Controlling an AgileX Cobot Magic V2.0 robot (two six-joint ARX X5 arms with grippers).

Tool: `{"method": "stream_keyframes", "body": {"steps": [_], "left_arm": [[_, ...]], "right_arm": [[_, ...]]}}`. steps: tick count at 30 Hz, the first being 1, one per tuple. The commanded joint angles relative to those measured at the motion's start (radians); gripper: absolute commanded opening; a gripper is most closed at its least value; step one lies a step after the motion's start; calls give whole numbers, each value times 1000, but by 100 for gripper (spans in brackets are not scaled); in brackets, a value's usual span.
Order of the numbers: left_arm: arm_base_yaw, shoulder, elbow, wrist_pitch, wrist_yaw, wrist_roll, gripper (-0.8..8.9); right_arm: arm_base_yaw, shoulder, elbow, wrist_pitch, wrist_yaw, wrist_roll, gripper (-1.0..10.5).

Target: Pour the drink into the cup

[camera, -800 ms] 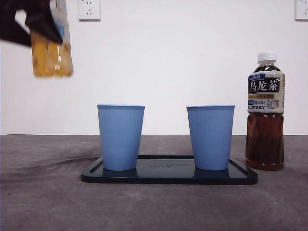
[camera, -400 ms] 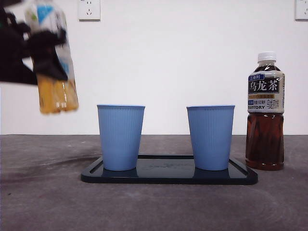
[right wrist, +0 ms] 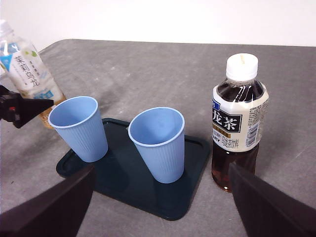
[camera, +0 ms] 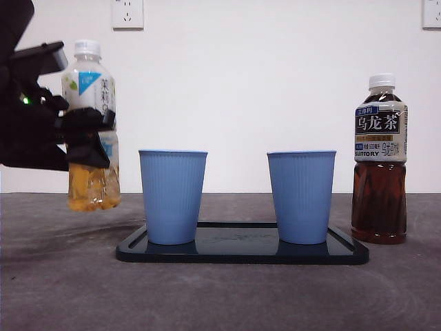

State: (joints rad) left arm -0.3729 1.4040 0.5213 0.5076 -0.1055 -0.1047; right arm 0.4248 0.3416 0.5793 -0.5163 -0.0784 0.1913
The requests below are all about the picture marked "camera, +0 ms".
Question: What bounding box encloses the pale jasmine oolong tea bottle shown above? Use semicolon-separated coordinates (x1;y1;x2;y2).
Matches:
61;39;121;212

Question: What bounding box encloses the dark oolong tea bottle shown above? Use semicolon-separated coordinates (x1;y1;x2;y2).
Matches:
350;73;409;245

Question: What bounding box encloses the blue ribbed plastic cup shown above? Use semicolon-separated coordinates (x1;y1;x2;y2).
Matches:
267;149;338;245
138;148;209;245

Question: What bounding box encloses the dark glossy rectangular tray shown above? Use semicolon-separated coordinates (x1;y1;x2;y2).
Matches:
115;221;371;265

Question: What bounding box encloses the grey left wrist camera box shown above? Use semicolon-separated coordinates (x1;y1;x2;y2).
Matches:
12;41;69;75

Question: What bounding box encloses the white wall socket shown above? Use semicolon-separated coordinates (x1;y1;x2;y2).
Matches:
422;0;441;30
112;0;145;30

